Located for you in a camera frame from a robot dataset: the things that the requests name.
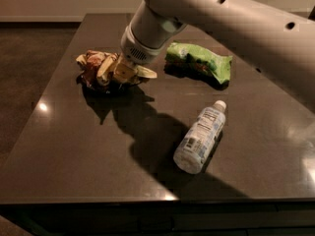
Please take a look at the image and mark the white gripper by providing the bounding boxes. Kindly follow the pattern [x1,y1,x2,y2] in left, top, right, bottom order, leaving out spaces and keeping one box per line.
[96,26,161,86]

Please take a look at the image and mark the brown chip bag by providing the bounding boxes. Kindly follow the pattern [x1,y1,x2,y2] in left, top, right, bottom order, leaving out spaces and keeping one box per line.
[76,50,158,92]

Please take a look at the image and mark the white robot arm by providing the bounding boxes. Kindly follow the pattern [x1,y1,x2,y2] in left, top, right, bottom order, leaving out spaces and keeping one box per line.
[121,0,315,109]

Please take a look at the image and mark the green chip bag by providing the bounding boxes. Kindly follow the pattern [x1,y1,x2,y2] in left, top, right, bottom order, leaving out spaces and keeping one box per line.
[165,41,232,85]

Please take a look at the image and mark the white plastic bottle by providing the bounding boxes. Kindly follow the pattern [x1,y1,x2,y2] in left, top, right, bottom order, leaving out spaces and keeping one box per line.
[173,100,226,174]

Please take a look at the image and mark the dark table frame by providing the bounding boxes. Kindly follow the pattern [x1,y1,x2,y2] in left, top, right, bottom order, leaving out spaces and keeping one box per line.
[0,201,315,236]

